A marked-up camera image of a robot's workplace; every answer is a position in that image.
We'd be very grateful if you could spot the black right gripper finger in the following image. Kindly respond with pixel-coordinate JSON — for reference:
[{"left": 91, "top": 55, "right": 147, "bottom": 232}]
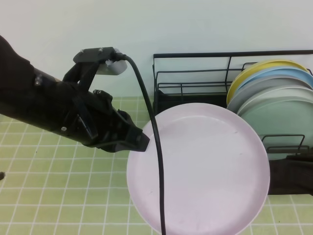
[{"left": 115, "top": 110, "right": 150, "bottom": 152}]

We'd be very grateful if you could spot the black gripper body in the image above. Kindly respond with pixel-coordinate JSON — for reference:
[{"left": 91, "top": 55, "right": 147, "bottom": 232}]
[{"left": 55, "top": 81, "right": 130, "bottom": 153}]

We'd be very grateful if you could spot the pink round plate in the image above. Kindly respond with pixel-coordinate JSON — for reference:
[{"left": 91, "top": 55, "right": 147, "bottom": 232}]
[{"left": 126, "top": 103, "right": 271, "bottom": 235}]

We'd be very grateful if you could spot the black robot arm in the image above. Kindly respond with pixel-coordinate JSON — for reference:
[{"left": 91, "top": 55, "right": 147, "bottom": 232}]
[{"left": 0, "top": 38, "right": 150, "bottom": 153}]

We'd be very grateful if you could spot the grey plate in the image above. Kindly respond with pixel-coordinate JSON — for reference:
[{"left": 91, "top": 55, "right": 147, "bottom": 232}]
[{"left": 227, "top": 76, "right": 313, "bottom": 113}]

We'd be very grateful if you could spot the yellow plate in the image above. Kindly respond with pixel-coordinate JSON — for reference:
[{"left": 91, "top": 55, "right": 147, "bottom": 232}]
[{"left": 226, "top": 60, "right": 309, "bottom": 105}]

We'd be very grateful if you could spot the mint green plate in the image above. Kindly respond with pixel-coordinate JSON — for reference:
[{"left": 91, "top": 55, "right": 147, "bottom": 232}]
[{"left": 240, "top": 97, "right": 313, "bottom": 151}]

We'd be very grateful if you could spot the light blue plate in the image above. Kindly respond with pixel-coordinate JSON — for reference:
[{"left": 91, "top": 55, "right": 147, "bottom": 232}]
[{"left": 235, "top": 66, "right": 313, "bottom": 92}]

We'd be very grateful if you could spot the white plate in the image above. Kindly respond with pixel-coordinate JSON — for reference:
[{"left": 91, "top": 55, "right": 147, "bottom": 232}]
[{"left": 237, "top": 85, "right": 313, "bottom": 116}]

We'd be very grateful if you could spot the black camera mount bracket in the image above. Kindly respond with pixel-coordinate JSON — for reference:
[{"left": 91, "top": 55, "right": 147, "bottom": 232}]
[{"left": 63, "top": 47, "right": 115, "bottom": 91}]

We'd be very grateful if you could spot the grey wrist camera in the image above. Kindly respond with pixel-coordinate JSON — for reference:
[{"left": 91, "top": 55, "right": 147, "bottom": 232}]
[{"left": 96, "top": 59, "right": 127, "bottom": 75}]

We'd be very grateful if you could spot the black camera cable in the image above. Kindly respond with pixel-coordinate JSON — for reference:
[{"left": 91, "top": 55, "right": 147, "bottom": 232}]
[{"left": 114, "top": 53, "right": 167, "bottom": 235}]

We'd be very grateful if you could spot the black wire dish rack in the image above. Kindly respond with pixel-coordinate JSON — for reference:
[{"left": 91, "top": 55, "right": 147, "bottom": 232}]
[{"left": 152, "top": 50, "right": 313, "bottom": 195}]

